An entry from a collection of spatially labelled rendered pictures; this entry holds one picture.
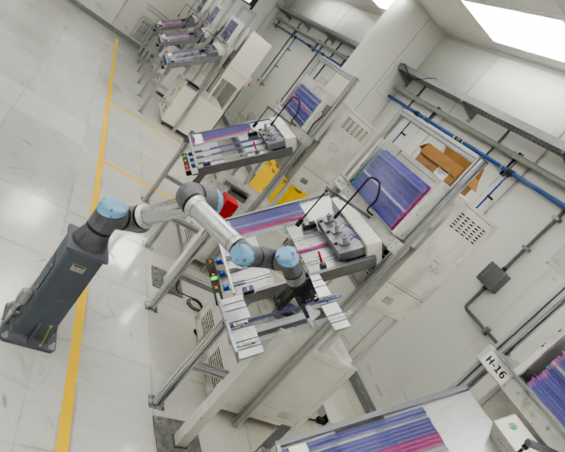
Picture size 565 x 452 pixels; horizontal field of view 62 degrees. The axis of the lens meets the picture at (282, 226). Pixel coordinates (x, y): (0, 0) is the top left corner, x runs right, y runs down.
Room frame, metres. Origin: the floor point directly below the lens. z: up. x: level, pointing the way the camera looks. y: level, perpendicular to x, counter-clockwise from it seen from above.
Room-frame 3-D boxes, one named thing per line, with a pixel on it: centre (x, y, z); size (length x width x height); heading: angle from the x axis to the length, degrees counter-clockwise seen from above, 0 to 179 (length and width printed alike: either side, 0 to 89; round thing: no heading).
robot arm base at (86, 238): (1.83, 0.61, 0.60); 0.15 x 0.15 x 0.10
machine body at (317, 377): (2.62, -0.40, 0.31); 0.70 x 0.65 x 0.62; 32
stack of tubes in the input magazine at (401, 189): (2.51, -0.33, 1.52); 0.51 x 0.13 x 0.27; 32
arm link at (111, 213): (1.84, 0.60, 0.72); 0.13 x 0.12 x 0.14; 152
